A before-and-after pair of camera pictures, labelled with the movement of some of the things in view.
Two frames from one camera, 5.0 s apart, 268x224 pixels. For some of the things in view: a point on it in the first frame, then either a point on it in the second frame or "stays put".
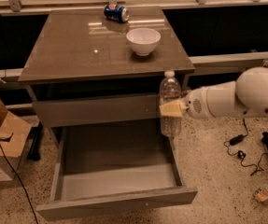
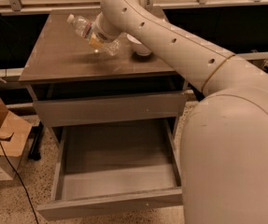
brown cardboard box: (13, 134) stays put
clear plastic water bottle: (170, 91) to (83, 27)
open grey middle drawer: (107, 170) stays put
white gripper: (195, 104) to (98, 35)
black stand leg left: (34, 152) stays put
